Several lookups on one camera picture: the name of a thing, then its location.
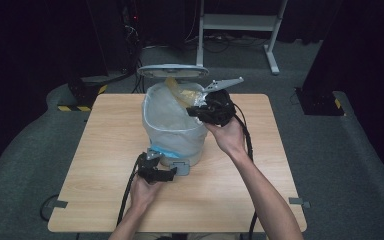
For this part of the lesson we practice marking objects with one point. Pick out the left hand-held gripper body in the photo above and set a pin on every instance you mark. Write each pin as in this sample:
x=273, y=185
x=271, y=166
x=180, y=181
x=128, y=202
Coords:
x=148, y=166

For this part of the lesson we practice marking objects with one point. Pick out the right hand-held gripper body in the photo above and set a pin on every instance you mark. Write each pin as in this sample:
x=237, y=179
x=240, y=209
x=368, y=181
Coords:
x=221, y=108

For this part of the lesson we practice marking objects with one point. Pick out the yellow clear plastic wrapper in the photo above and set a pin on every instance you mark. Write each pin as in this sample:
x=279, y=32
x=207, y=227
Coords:
x=183, y=95

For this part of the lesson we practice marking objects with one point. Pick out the white plastic bin liner bag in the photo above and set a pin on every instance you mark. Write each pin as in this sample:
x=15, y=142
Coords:
x=166, y=116

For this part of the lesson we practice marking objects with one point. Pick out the grey white pedal trash can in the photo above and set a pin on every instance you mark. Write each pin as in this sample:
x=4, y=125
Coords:
x=171, y=70

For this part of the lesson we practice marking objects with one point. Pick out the person's left hand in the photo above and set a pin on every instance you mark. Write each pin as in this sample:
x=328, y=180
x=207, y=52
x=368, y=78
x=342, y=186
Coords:
x=143, y=195

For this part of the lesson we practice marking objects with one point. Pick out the person's right hand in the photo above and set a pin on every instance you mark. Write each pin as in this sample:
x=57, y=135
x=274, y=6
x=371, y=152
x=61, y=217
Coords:
x=230, y=138

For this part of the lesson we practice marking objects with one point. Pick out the white metal stand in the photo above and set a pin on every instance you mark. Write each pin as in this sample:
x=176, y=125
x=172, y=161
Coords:
x=240, y=22

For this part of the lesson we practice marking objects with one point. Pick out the black stand with striped base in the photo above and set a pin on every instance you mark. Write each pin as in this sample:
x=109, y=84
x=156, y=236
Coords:
x=83, y=96
x=320, y=101

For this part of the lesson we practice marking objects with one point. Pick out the grey table bracket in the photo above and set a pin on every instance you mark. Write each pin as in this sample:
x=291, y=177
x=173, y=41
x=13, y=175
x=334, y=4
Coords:
x=300, y=202
x=59, y=203

